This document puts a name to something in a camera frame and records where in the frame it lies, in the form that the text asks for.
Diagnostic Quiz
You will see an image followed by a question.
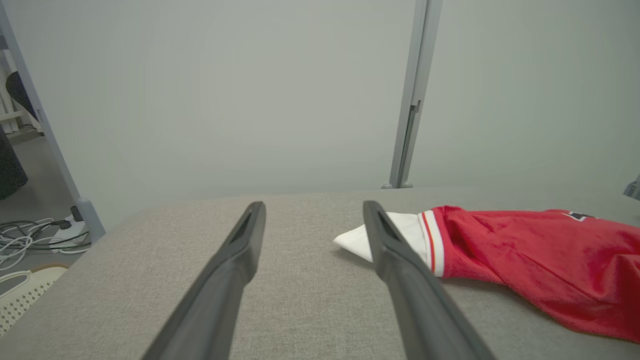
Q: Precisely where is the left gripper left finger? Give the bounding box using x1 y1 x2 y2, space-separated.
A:
142 201 267 360

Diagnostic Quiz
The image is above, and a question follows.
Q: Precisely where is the cream perforated laundry basket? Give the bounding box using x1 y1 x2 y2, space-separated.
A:
0 264 71 337

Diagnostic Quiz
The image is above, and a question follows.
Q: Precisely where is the red shirt with white sleeve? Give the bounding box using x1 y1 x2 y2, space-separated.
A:
333 205 640 345

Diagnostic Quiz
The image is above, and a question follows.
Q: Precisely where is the white slatted rack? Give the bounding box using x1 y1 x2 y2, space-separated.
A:
0 64 45 137

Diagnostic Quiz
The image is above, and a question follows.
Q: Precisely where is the black floor cable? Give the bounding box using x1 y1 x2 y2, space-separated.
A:
0 220 92 252

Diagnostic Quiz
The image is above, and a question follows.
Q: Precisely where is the black chair back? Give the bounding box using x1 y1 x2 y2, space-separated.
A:
5 71 40 122

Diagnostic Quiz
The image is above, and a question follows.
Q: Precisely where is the dark speckled fabric box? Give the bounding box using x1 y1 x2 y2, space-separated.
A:
0 127 29 201

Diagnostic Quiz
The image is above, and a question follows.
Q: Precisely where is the white power strip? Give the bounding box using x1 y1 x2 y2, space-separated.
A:
48 215 92 254

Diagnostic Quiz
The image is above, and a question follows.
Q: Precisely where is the white floor cable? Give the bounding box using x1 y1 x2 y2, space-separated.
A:
0 217 56 272

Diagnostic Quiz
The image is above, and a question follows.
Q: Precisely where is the grey partition joint post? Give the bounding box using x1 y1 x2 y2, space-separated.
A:
381 0 444 190

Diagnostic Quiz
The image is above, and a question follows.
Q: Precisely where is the grey fabric sofa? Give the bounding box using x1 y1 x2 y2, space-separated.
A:
0 187 640 360

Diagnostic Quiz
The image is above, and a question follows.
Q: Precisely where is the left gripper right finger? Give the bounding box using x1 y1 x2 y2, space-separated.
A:
362 200 497 360

